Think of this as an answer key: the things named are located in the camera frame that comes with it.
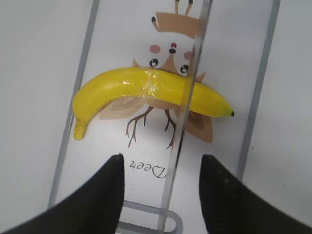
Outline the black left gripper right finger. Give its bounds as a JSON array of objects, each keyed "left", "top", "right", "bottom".
[{"left": 199, "top": 155, "right": 312, "bottom": 234}]

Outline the yellow plastic banana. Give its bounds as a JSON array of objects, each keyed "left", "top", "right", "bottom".
[{"left": 73, "top": 67, "right": 234, "bottom": 140}]

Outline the white grey-rimmed cutting board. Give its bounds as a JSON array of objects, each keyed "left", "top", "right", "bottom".
[{"left": 48, "top": 0, "right": 280, "bottom": 234}]

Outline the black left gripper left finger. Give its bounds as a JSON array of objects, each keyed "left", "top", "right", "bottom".
[{"left": 7, "top": 154, "right": 125, "bottom": 234}]

